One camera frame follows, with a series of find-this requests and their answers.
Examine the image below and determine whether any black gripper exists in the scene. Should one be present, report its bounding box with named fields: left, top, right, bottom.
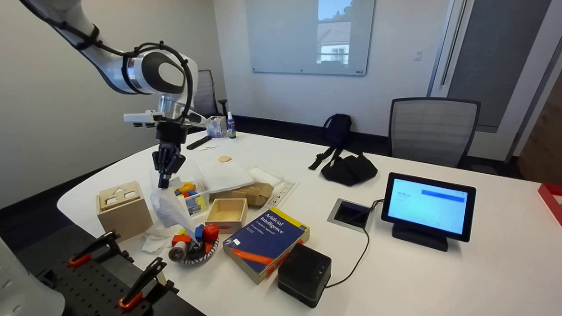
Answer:
left=151, top=118, right=189, bottom=190

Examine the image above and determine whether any white cloth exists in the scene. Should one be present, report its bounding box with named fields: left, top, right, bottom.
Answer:
left=138, top=183, right=200, bottom=257

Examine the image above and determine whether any clear bin of coloured blocks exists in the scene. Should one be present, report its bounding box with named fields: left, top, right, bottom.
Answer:
left=172, top=173, right=212, bottom=224

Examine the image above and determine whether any black remote control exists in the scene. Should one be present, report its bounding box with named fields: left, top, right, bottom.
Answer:
left=184, top=134, right=214, bottom=152

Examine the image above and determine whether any wooden shape sorter box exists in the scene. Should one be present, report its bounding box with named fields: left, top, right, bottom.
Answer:
left=94, top=180, right=154, bottom=243

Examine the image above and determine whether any clear tissue box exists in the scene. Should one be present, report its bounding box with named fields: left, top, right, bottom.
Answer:
left=203, top=115, right=228, bottom=141

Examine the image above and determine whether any small open wooden tray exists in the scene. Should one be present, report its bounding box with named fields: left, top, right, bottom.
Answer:
left=203, top=197, right=249, bottom=233

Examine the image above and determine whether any small blue spray bottle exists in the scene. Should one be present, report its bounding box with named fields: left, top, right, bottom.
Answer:
left=224, top=110, right=238, bottom=141

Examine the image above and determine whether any mesh office chair with armrests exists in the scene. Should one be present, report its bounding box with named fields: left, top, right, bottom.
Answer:
left=189, top=68, right=230, bottom=122

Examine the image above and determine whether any tan wooden block piece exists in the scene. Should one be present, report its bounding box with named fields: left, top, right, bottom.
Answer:
left=212, top=182, right=275, bottom=212

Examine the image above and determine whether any clear ruler strip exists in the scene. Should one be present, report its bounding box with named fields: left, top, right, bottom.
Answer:
left=263, top=180, right=296, bottom=212

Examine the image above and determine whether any blue book with orange stripe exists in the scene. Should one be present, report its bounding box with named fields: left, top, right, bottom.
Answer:
left=221, top=206, right=311, bottom=287

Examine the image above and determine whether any small black box device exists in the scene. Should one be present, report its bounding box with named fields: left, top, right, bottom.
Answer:
left=275, top=243, right=333, bottom=312

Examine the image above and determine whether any black tablet display on stand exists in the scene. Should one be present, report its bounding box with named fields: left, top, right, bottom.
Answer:
left=379, top=171, right=477, bottom=254

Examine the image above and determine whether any grey mesh office chair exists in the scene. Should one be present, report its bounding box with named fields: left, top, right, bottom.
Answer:
left=386, top=96, right=483, bottom=169

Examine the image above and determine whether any glass door with grey panel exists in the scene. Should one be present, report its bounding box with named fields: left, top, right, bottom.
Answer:
left=428, top=0, right=562, bottom=164

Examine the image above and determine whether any red box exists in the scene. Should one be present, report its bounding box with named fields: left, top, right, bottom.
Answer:
left=537, top=182, right=562, bottom=229

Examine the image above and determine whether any black clamp with orange handle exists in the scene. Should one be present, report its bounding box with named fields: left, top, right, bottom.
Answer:
left=117, top=257, right=179, bottom=313
left=65, top=231, right=135, bottom=271

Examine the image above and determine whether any orange handled clamp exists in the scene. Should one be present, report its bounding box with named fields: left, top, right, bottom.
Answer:
left=33, top=233, right=205, bottom=316

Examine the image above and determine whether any black backpack by wall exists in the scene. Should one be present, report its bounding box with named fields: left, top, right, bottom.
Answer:
left=321, top=113, right=354, bottom=150

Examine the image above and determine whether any glass wall whiteboard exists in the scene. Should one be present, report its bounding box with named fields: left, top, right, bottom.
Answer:
left=242, top=0, right=377, bottom=80

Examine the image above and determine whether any black bag with straps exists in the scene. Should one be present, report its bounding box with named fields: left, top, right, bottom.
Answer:
left=307, top=145, right=379, bottom=189

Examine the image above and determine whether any table cable port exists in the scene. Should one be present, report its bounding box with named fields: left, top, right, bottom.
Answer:
left=326, top=197, right=375, bottom=233

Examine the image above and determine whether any black tablet cable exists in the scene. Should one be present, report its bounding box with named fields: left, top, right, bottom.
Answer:
left=323, top=197, right=386, bottom=291

